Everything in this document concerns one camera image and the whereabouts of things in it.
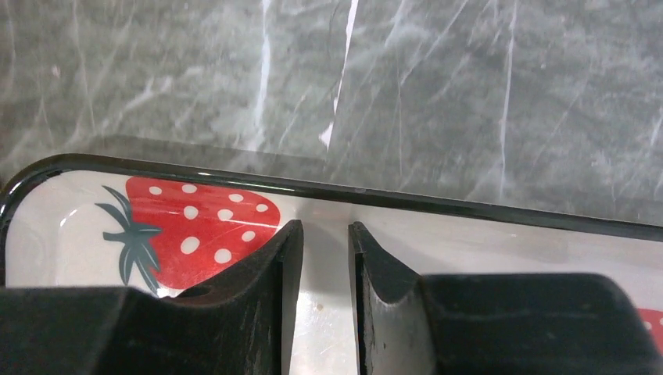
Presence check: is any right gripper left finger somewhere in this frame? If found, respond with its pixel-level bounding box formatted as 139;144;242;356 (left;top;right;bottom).
1;220;304;374

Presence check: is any strawberry pattern tray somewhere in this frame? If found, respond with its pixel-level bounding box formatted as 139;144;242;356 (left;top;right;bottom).
1;154;662;374

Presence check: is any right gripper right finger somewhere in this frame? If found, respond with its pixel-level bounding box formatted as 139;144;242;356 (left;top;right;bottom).
348;222;662;374

